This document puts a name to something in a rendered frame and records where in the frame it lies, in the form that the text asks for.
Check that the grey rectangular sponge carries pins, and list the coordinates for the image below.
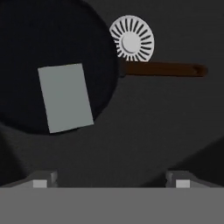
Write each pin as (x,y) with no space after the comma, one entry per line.
(65,97)

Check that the dark grey sink basin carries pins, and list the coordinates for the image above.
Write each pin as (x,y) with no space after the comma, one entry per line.
(151,122)

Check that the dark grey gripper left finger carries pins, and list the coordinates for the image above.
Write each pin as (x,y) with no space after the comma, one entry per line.
(43,178)

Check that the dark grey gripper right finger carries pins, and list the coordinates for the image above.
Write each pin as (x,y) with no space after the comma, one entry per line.
(180,178)

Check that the white round sink drain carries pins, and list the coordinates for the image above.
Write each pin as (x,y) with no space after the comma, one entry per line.
(132,39)

